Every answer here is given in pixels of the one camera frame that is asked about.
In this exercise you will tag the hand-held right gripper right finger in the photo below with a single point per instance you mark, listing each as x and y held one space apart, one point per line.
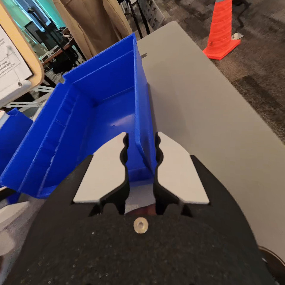
180 178

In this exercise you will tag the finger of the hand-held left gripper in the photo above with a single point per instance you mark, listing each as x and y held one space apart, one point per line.
13 211

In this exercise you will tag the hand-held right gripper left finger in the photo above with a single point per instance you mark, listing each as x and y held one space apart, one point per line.
102 178

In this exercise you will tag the blue plastic bin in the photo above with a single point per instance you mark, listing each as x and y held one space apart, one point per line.
13 138
78 115

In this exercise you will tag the round black desk control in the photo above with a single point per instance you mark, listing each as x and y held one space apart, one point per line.
273 260

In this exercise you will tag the small wooden side desk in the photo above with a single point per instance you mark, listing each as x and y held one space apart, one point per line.
57 54

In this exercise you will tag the instruction sheet on tablet stand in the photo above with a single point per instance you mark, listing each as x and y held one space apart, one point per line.
33 62

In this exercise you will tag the printed instruction sheet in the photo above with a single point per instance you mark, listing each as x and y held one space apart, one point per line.
13 66

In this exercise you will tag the orange traffic cone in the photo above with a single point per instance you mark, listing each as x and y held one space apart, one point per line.
220 33

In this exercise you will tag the beige hanging coat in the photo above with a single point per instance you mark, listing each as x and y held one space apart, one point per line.
95 24

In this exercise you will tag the white printed poster panel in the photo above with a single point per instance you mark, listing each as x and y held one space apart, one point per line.
154 13

